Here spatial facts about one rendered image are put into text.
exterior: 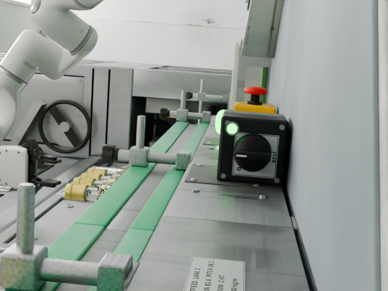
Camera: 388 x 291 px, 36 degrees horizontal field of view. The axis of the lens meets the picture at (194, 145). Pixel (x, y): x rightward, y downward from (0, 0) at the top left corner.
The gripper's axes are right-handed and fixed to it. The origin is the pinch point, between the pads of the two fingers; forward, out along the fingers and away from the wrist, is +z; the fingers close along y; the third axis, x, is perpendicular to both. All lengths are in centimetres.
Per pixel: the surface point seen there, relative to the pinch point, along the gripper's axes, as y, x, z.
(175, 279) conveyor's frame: 18, -84, 64
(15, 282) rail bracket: 16, -88, 54
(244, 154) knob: 21, -56, 61
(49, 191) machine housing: -13.3, 25.3, -16.7
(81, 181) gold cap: 1.7, -9.5, 13.7
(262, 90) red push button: 26, -22, 55
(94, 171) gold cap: 1.3, 1.7, 10.6
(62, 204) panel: -12.8, 15.3, -6.2
